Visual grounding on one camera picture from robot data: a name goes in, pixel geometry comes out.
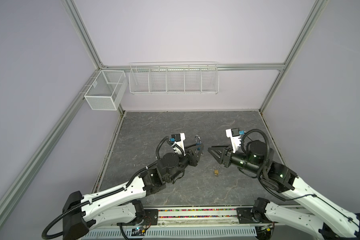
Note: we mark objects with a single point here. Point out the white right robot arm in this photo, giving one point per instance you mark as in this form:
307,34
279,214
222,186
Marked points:
252,154

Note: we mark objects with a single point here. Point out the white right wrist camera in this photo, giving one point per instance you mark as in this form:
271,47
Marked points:
235,136

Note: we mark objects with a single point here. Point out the white mesh box basket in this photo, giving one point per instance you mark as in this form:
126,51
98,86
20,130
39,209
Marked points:
107,90

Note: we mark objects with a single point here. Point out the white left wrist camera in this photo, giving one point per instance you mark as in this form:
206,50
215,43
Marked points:
177,143

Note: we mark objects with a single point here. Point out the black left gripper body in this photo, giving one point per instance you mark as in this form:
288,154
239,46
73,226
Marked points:
190,159

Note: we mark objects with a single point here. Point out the white vented cable duct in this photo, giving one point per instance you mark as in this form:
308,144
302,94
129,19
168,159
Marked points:
173,233

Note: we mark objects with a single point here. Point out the blue padlock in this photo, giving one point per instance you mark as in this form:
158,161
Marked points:
198,142

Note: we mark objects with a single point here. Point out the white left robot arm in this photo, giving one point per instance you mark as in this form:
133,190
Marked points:
122,204

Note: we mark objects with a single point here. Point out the white wire shelf basket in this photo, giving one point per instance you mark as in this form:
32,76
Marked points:
174,78

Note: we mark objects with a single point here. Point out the aluminium frame corner post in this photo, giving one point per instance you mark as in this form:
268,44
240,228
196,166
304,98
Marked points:
79,26

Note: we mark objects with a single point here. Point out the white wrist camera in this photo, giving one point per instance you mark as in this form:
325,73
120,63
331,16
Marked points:
235,136
177,143

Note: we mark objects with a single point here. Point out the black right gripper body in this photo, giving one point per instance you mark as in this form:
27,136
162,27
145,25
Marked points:
227,160

